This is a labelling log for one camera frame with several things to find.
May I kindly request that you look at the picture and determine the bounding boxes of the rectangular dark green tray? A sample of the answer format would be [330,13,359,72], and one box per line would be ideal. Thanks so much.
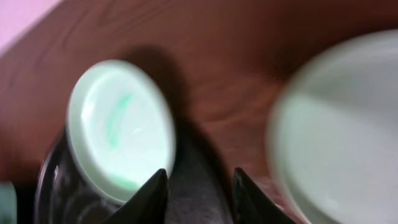
[0,182,17,224]

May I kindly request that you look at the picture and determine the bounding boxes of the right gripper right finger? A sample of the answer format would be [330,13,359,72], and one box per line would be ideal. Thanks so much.
[233,167,295,224]

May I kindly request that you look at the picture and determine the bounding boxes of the mint green plate top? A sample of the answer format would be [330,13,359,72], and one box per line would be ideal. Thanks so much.
[66,60,177,205]

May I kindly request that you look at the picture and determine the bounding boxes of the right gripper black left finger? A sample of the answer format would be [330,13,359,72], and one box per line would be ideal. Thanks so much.
[102,169,169,224]

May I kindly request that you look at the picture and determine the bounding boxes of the mint green plate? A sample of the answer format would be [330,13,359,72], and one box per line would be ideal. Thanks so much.
[267,30,397,223]
[66,60,177,205]

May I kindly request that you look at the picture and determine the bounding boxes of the round black tray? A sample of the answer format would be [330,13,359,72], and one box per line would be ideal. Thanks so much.
[34,122,233,223]

